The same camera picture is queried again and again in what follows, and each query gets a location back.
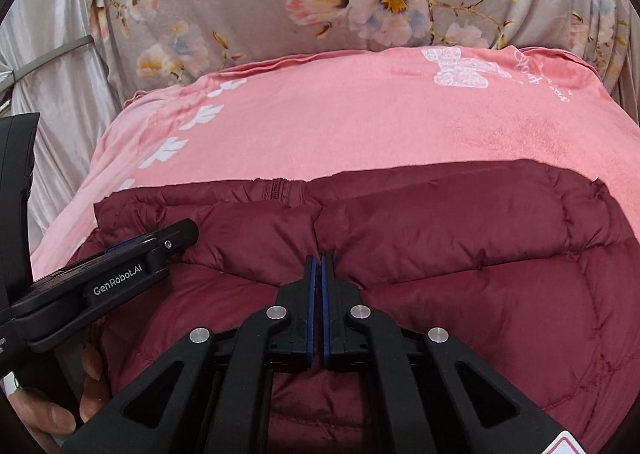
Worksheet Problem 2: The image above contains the pink printed blanket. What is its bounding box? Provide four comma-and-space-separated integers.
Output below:
30, 46, 640, 275

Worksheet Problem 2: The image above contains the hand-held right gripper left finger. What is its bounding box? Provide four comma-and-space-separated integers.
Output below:
60, 255, 318, 454

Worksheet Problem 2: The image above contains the person's left hand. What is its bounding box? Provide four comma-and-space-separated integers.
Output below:
9, 348, 112, 446

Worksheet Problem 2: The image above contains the grey curtain strap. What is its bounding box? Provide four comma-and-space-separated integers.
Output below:
10, 35, 96, 84

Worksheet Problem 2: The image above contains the white satin curtain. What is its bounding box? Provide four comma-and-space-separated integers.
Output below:
0, 0, 126, 245

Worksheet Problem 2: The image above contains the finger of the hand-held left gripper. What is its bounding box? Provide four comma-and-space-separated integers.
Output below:
92, 218, 201, 272

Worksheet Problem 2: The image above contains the maroon puffer jacket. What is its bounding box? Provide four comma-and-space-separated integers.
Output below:
75, 159, 640, 454

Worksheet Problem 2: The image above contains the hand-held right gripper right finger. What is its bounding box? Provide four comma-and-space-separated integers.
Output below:
322, 255, 573, 454

